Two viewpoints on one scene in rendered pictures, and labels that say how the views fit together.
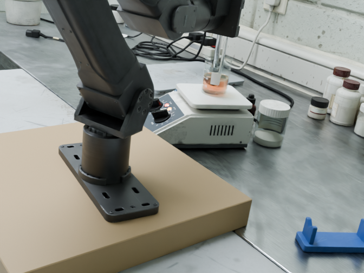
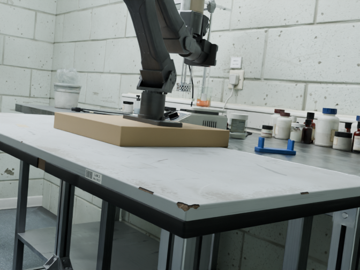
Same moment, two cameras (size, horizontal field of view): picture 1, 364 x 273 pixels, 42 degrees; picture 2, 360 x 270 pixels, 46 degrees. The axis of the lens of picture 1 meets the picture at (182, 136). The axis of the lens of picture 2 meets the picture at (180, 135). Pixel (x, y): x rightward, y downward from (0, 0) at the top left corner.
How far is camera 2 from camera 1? 0.58 m
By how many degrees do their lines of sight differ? 18
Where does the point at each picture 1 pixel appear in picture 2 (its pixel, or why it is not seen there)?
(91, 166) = (146, 109)
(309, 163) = not seen: hidden behind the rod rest
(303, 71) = (256, 119)
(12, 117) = not seen: hidden behind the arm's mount
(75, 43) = (144, 40)
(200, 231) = (203, 139)
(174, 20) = (186, 42)
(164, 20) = (181, 40)
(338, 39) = (276, 98)
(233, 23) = (212, 58)
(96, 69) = (152, 54)
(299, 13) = (250, 87)
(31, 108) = not seen: hidden behind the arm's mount
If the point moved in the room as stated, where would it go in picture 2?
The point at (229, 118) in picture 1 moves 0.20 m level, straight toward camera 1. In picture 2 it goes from (213, 117) to (211, 120)
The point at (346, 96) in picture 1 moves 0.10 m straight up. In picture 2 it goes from (282, 120) to (285, 92)
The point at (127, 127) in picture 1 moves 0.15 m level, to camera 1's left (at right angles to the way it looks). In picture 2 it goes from (165, 86) to (104, 80)
